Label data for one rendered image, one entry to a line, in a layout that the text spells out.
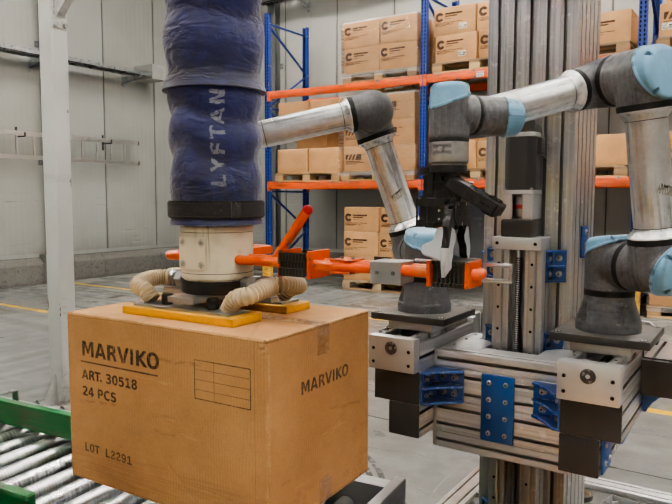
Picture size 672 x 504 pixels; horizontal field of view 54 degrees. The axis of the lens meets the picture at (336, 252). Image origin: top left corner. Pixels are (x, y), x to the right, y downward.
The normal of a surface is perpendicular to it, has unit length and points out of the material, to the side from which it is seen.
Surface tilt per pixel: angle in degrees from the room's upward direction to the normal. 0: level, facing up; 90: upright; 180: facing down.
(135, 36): 90
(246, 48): 98
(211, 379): 90
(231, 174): 75
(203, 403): 90
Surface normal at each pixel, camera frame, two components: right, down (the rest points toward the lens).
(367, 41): -0.55, 0.05
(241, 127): 0.67, -0.31
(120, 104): 0.84, 0.05
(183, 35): -0.33, 0.08
